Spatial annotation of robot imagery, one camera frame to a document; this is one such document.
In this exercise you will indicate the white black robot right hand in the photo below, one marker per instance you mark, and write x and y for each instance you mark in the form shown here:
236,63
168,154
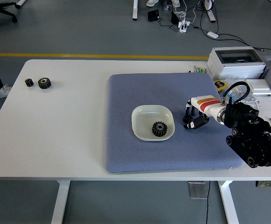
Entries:
205,103

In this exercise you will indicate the small black gear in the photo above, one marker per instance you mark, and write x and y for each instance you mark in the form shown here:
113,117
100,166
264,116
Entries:
29,82
186,119

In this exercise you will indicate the large black gear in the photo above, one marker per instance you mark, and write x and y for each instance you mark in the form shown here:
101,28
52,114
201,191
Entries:
159,129
44,83

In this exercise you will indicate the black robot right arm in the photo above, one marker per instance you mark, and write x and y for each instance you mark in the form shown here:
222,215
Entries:
254,135

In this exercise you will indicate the white flat box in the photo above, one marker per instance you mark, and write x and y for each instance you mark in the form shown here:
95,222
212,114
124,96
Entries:
259,86

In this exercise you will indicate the black box on floor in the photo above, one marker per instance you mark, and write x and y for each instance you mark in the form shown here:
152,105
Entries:
153,15

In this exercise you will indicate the yellow black tape roll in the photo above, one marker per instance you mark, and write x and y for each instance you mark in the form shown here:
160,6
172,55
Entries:
220,85

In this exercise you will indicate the green white connector strip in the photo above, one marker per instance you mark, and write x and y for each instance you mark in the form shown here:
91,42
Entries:
199,69

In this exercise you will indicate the clear bag of parts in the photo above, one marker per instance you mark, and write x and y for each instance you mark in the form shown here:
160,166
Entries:
239,92

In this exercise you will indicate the white square dish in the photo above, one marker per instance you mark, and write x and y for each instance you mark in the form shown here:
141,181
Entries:
147,119

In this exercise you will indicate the blue-grey padded mat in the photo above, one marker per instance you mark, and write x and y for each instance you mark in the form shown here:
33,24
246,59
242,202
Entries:
154,158

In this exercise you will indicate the white power strip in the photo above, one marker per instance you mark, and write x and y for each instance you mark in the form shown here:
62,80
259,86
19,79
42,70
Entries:
185,26

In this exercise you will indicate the black charger brick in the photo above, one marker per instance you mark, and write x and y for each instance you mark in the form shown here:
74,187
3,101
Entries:
174,17

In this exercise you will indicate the white desk leg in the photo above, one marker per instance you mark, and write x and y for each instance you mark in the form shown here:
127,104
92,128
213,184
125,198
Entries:
210,11
135,9

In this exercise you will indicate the white table leg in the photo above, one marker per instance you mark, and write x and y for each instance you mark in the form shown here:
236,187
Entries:
228,203
60,203

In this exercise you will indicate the green circuit board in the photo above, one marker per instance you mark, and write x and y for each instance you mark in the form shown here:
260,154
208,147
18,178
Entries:
270,183

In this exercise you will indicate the white shoe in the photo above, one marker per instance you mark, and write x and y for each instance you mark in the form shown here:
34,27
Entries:
176,2
152,2

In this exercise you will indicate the black office chair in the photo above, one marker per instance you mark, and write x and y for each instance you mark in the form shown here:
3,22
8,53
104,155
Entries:
0,10

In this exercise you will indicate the white electrical enclosure box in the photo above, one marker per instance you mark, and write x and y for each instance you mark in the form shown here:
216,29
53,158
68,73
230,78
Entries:
235,66

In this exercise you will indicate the grey metal bracket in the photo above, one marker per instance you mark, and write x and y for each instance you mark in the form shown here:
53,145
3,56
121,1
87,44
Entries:
197,190

